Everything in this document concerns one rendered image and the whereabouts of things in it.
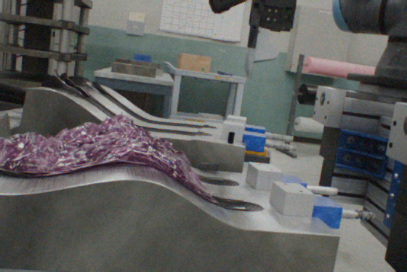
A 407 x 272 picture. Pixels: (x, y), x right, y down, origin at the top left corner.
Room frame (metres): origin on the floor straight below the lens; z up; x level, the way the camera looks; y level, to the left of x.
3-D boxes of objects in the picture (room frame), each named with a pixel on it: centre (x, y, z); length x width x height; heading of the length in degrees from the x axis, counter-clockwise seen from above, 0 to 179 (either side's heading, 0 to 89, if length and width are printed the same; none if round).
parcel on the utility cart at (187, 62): (6.93, 0.26, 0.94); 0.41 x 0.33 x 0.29; 104
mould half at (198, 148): (0.95, 0.17, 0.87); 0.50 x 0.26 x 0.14; 85
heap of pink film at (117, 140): (0.59, 0.11, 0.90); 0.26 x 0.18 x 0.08; 102
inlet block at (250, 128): (0.97, -0.11, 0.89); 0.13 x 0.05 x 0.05; 85
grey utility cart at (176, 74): (6.93, 0.10, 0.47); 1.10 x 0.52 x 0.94; 104
